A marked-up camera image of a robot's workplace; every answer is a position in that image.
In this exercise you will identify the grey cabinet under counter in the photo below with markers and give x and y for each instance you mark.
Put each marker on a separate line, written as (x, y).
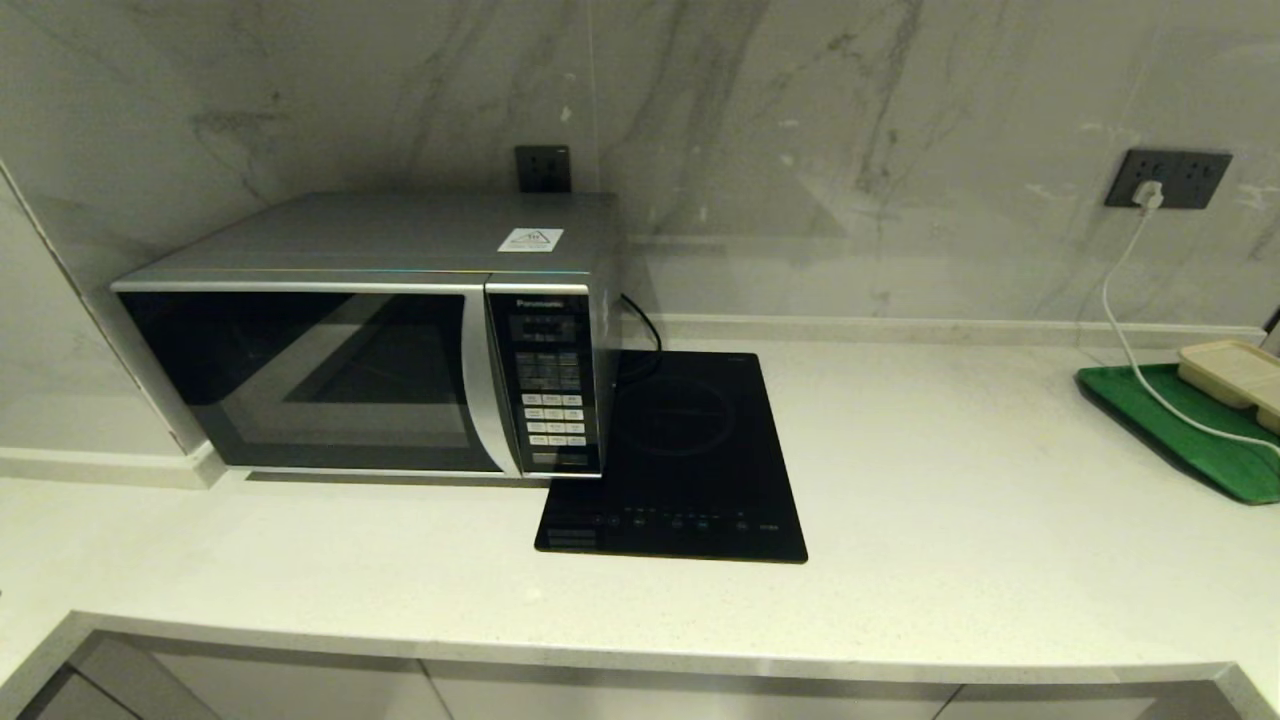
(600, 700)

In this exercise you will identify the silver Panasonic microwave oven body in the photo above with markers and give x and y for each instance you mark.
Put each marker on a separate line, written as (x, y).
(400, 230)

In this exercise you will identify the white power plug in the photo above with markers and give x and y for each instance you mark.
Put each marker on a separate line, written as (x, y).
(1148, 194)

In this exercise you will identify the black induction cooktop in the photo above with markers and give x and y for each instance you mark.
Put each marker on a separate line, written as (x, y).
(700, 440)

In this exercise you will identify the beige lunch box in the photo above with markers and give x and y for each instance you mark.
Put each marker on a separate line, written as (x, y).
(1230, 370)

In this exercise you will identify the black glass microwave door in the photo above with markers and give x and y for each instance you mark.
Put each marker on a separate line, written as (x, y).
(300, 375)

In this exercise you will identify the green plastic tray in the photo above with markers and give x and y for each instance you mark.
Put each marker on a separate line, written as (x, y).
(1230, 465)

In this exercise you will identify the wide dark wall socket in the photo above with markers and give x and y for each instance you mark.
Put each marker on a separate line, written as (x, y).
(1195, 178)

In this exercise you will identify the small dark wall socket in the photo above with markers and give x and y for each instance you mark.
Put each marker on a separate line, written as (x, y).
(542, 170)

